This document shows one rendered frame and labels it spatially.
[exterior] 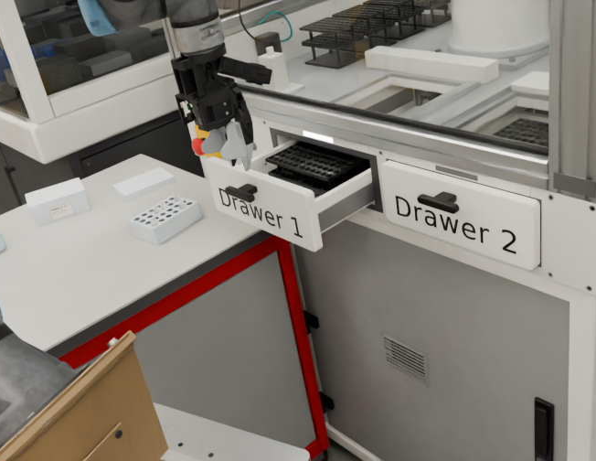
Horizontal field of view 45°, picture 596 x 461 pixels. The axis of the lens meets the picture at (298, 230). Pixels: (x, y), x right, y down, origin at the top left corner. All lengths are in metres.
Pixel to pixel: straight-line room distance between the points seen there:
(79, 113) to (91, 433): 1.25
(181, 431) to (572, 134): 0.64
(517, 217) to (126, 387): 0.59
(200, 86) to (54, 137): 0.86
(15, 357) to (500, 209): 0.68
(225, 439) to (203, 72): 0.55
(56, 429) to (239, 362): 0.81
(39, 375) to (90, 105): 1.25
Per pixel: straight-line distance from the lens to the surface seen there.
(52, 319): 1.33
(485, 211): 1.09
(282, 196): 1.19
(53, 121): 1.93
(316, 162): 1.31
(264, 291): 1.50
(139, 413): 0.86
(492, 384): 1.35
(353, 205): 1.24
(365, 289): 1.46
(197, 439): 0.99
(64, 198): 1.68
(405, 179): 1.18
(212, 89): 1.15
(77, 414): 0.79
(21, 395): 0.79
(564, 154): 1.00
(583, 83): 0.95
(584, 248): 1.05
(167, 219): 1.46
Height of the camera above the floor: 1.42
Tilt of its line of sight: 29 degrees down
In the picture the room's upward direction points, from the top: 11 degrees counter-clockwise
